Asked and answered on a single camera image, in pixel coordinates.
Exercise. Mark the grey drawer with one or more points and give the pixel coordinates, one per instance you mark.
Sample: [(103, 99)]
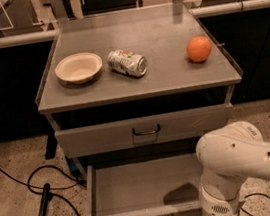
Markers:
[(161, 187), (131, 133)]

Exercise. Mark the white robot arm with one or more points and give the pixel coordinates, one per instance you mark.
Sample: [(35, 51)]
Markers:
[(229, 156)]

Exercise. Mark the grey top drawer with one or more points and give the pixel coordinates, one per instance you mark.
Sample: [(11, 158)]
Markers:
[(131, 133)]

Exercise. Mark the grey drawer cabinet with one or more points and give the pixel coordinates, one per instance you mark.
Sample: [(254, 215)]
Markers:
[(172, 82)]

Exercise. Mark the orange fruit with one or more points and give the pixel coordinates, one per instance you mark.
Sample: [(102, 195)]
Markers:
[(198, 49)]

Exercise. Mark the crushed silver soda can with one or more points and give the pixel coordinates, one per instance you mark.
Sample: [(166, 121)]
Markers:
[(127, 63)]

